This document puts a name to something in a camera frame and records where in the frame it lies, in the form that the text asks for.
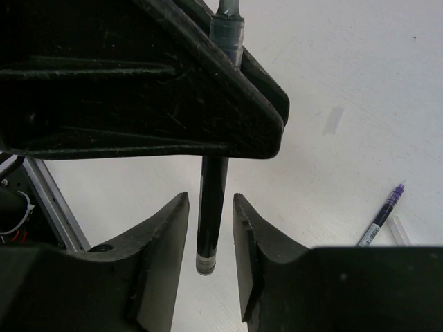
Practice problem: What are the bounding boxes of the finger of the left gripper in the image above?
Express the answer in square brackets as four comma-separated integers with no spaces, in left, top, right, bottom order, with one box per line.
[179,0,289,125]
[1,1,284,160]

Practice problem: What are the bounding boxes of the purple gel pen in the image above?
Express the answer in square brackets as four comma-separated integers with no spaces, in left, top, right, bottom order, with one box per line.
[357,182,405,247]

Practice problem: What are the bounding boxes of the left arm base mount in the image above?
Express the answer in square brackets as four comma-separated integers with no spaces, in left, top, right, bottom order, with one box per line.
[1,152,66,250]

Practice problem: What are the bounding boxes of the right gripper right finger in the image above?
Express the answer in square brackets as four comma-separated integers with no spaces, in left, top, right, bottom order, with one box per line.
[233,194,442,331]

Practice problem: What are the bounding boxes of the clear pen cap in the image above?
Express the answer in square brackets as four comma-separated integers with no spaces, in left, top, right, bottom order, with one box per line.
[387,216,411,246]

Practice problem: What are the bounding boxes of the aluminium table frame rail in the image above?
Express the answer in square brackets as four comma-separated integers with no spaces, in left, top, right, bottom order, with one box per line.
[23,158,91,252]

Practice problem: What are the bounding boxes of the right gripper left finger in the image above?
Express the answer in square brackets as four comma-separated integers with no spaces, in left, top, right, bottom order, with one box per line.
[1,192,190,331]

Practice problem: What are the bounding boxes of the black gel pen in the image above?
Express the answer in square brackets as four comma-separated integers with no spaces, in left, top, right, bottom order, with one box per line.
[196,0,244,276]

